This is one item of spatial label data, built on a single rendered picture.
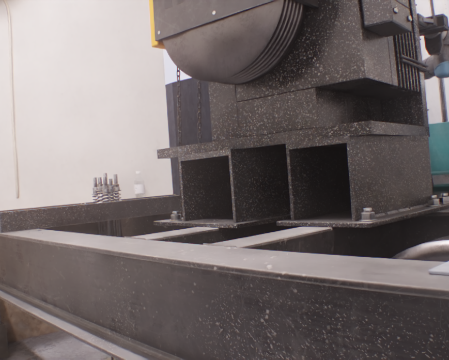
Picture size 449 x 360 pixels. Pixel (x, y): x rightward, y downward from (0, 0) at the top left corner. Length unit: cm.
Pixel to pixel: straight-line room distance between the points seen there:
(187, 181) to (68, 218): 59
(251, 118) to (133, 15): 224
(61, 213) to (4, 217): 22
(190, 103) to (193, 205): 650
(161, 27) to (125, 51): 195
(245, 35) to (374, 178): 47
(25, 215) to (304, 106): 109
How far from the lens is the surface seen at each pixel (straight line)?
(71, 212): 197
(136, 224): 268
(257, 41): 123
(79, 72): 321
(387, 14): 122
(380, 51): 132
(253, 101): 138
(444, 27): 177
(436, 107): 241
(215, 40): 132
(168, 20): 145
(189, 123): 795
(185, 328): 103
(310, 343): 79
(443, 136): 230
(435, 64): 191
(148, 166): 335
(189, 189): 155
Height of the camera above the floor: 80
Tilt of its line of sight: level
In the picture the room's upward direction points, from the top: 4 degrees counter-clockwise
